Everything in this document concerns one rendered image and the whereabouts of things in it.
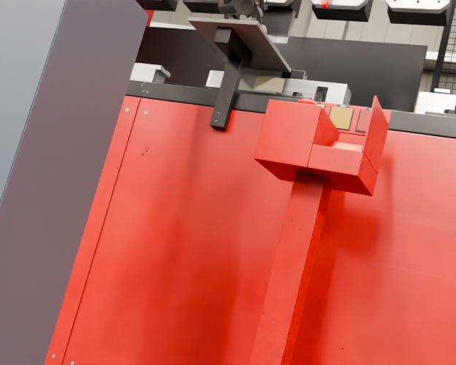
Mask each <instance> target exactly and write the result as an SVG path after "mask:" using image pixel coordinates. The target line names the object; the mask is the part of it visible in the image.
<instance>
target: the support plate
mask: <svg viewBox="0 0 456 365"><path fill-rule="evenodd" d="M188 21H189V22H190V24H191V25H192V26H193V27H194V28H195V29H196V30H197V31H198V32H199V33H200V34H201V35H202V36H203V38H204V39H205V40H206V41H207V42H208V43H209V44H210V46H211V47H212V48H213V49H214V50H215V51H216V52H217V54H218V55H219V56H220V57H221V58H222V59H223V60H224V61H225V62H226V63H227V60H228V58H227V57H226V56H225V55H224V54H223V53H222V51H221V50H220V49H219V48H218V47H217V46H216V44H215V43H214V37H215V34H216V29H217V27H225V28H233V29H234V31H235V32H236V33H237V34H238V35H239V37H240V38H241V39H242V41H243V42H244V43H245V45H246V46H247V47H248V48H249V49H250V51H251V52H252V53H253V59H252V62H251V65H250V69H254V70H268V71H276V72H291V68H290V67H289V65H288V64H287V63H286V61H285V60H284V58H283V56H282V55H281V54H280V53H279V51H278V49H277V48H276V46H275V45H274V44H273V42H272V41H271V39H270V37H269V36H268V35H267V33H266V32H265V30H264V29H263V28H262V26H261V24H260V23H259V21H252V20H228V19H215V18H202V17H189V18H188Z"/></svg>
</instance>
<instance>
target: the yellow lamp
mask: <svg viewBox="0 0 456 365"><path fill-rule="evenodd" d="M352 111H353V109H348V108H342V107H335V106H333V107H332V110H331V114H330V117H329V118H330V119H331V121H332V122H333V123H334V125H335V127H336V128H342V129H349V125H350V120H351V116H352Z"/></svg>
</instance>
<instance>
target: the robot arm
mask: <svg viewBox="0 0 456 365"><path fill-rule="evenodd" d="M218 9H219V11H220V13H221V14H224V19H228V20H239V19H240V15H245V16H246V17H247V18H249V17H250V15H251V17H252V18H251V19H250V20H252V21H259V23H260V24H261V26H262V28H263V29H264V30H265V32H266V33H267V30H266V26H265V25H262V23H263V12H262V11H265V10H267V9H268V0H266V5H265V6H264V0H221V1H220V2H219V5H218Z"/></svg>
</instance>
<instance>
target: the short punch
mask: <svg viewBox="0 0 456 365"><path fill-rule="evenodd" d="M262 12H263V23H262V25H265V26H266V30H267V35H268V36H269V37H270V39H271V41H272V42H273V43H287V39H288V38H289V37H290V33H291V30H292V25H293V22H294V19H295V14H296V13H295V10H294V9H269V8H268V9H267V10H265V11H262Z"/></svg>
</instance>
